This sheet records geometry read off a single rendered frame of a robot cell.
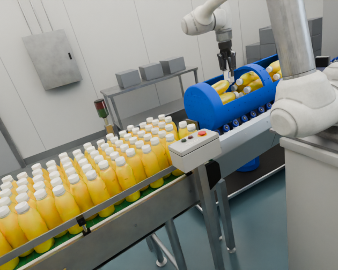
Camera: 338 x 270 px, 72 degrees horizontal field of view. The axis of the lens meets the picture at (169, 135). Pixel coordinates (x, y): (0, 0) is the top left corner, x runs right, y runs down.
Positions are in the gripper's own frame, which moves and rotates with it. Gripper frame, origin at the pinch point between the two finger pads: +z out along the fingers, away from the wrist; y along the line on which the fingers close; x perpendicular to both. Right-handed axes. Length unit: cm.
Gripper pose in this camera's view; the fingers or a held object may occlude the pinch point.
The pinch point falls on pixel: (228, 76)
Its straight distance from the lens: 147.0
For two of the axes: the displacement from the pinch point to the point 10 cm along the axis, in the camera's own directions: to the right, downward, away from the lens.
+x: -8.3, 3.8, -4.0
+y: -5.1, -2.3, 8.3
